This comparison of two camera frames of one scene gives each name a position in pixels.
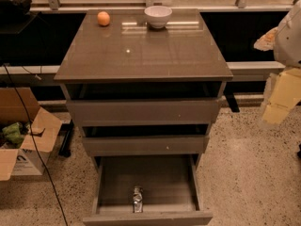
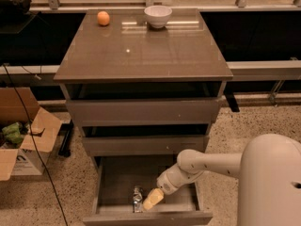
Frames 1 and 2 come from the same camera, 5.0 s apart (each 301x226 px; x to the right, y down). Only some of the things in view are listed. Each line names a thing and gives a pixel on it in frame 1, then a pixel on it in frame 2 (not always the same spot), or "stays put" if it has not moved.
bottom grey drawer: x=170 y=197 stays put
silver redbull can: x=137 y=200 stays put
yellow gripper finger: x=285 y=92 → x=167 y=182
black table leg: x=66 y=131 stays put
